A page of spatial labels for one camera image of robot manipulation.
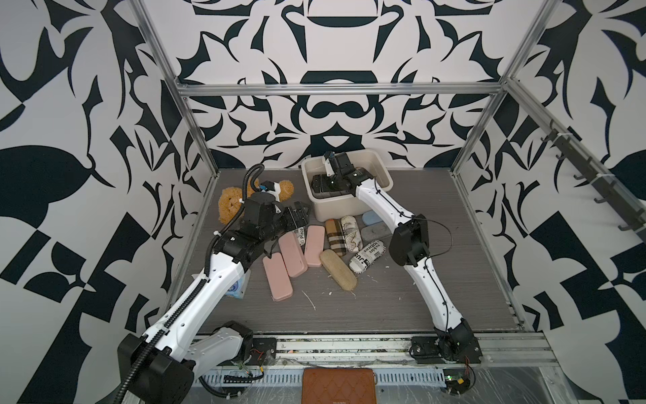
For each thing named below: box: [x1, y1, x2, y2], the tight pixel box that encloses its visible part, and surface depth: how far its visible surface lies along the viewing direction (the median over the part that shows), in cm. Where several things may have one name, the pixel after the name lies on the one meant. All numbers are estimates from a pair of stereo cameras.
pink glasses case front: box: [262, 252, 294, 303], surface depth 88 cm
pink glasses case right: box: [304, 224, 325, 266], surface depth 96 cm
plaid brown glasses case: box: [324, 218, 348, 257], surface depth 97 cm
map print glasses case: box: [341, 215, 364, 254], surface depth 98 cm
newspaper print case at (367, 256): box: [349, 240, 387, 275], surface depth 91 cm
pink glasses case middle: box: [277, 231, 308, 278], surface depth 93 cm
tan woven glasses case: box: [319, 249, 358, 293], surface depth 89 cm
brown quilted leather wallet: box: [301, 366, 377, 404], surface depth 69 cm
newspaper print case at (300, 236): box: [292, 226, 306, 247], surface depth 97 cm
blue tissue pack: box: [225, 270, 252, 299], surface depth 84 cm
